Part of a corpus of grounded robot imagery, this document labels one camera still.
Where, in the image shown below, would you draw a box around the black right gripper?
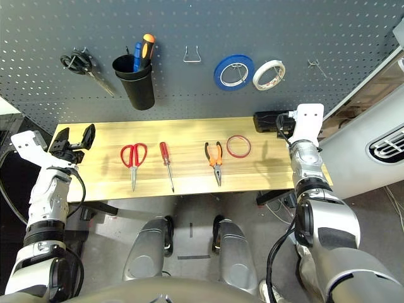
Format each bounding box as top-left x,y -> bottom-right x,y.
276,112 -> 297,139

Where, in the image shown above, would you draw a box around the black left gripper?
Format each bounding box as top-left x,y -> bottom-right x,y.
49,123 -> 97,167

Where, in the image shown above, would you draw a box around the red tape roll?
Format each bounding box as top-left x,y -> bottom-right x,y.
225,134 -> 253,158

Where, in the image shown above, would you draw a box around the red handled scissors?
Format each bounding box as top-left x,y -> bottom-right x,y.
119,142 -> 148,193

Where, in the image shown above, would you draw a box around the orange black needle-nose pliers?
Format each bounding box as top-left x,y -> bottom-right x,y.
204,141 -> 224,187

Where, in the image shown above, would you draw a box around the red handled screwdriver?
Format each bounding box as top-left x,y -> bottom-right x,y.
159,141 -> 175,193

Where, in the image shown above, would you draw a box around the dark grey metal pegboard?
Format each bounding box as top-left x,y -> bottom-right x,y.
0,0 -> 404,135

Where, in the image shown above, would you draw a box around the black plastic tool case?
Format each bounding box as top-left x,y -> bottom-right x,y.
254,110 -> 296,133

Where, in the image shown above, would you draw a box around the white tape roll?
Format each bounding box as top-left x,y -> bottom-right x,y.
252,59 -> 287,91

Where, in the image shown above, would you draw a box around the black plastic tool cup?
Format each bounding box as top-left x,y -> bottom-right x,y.
112,54 -> 156,111

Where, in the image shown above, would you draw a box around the brown wooden board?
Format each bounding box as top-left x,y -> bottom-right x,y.
324,53 -> 404,127

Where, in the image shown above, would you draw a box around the blue tape roll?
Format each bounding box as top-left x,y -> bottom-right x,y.
213,54 -> 255,92

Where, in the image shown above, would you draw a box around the silver double peg hook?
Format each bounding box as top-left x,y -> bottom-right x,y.
71,47 -> 88,69

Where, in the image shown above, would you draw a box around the black right robot foot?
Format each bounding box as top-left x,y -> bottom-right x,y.
211,215 -> 223,255

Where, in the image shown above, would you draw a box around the black robot foot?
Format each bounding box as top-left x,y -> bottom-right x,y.
211,215 -> 223,255
162,215 -> 174,258

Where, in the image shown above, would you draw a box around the black left robot foot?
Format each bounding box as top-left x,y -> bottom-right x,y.
162,215 -> 174,258

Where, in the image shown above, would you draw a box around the silver left robot leg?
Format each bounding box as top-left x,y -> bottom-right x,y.
122,217 -> 173,282

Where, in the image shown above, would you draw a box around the silver robot leg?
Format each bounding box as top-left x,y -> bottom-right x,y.
122,217 -> 173,282
217,219 -> 258,294

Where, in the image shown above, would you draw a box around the silver right robot leg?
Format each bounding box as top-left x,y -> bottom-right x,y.
217,219 -> 258,294

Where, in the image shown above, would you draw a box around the white sneaker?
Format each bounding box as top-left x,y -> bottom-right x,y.
258,279 -> 285,303

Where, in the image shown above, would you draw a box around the grey robot torso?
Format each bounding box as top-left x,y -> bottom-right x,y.
62,277 -> 263,303

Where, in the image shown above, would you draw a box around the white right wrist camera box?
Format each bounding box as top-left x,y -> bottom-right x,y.
289,103 -> 325,146

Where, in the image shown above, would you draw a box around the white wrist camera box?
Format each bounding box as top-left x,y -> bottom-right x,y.
10,130 -> 49,165
289,103 -> 325,146

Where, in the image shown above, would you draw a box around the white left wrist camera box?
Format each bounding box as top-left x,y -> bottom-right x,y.
10,130 -> 49,165

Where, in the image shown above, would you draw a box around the silver wire peg hook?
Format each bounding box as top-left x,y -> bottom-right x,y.
232,62 -> 250,83
307,58 -> 329,78
270,61 -> 285,83

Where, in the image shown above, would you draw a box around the black handled scissors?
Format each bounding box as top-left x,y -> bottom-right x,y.
59,49 -> 117,97

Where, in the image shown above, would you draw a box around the black table support bracket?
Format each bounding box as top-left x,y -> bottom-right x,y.
256,189 -> 297,208
80,201 -> 119,222

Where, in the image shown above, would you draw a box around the white floor cable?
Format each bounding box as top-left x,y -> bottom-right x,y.
268,200 -> 297,225
383,185 -> 404,222

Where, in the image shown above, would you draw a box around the blue handled screwdriver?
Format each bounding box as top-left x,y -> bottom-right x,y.
132,42 -> 143,73

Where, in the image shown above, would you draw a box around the silver wire loop holder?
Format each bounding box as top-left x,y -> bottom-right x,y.
182,45 -> 203,63

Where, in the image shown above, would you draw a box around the orange black handled screwdriver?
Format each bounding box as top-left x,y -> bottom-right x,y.
138,33 -> 156,70

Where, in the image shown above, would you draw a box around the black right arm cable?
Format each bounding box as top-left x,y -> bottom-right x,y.
266,114 -> 299,303

